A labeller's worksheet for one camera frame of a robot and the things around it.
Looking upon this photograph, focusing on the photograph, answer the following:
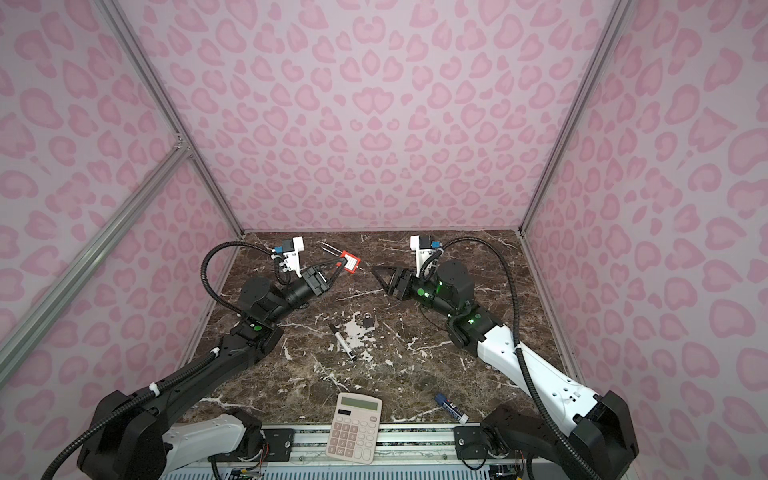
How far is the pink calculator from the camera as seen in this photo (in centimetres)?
73

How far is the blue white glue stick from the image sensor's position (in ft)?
2.53

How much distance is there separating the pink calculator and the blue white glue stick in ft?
0.54
